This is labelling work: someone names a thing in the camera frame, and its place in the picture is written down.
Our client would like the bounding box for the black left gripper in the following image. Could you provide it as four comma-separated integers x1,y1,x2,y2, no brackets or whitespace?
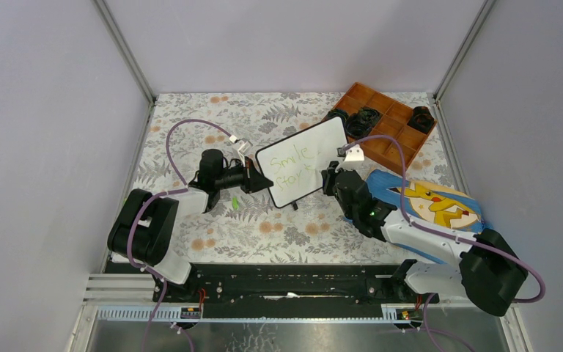
216,156,273,194

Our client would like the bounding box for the white whiteboard black frame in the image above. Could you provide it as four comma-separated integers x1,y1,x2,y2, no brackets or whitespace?
255,117,347,208

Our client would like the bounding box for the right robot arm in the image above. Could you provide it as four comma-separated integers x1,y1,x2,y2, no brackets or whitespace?
321,161,529,317

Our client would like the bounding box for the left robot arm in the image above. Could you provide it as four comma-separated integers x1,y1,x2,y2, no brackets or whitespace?
107,149,273,301

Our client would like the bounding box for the black rings middle compartment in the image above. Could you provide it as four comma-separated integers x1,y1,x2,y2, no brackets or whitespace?
345,106,383,139

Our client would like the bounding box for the orange wooden compartment tray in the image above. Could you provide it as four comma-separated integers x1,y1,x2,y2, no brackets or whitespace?
323,82,437,175

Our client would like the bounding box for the floral tablecloth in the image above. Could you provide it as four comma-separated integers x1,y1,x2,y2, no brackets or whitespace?
111,92,457,265

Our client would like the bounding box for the black rings right compartment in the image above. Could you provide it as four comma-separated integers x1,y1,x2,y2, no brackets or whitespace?
407,106,435,135

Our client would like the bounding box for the blue Pikachu cloth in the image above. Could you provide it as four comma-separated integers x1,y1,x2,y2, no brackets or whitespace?
347,171,483,267

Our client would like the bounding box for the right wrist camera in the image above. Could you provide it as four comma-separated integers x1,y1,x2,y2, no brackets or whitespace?
336,144,365,172

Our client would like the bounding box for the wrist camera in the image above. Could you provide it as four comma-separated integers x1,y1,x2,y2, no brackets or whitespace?
229,135,253,166
336,144,365,172

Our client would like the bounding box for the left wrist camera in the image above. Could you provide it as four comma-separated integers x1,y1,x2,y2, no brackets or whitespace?
229,135,253,166

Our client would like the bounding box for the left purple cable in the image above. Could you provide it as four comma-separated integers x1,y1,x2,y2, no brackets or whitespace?
127,119,232,352

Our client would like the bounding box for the purple cable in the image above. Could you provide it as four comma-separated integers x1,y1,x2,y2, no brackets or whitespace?
342,135,547,304
127,119,232,352

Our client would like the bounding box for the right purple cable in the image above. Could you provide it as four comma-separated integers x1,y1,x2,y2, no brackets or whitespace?
342,135,547,304

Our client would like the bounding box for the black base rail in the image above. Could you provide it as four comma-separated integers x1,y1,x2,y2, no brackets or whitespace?
152,263,440,323

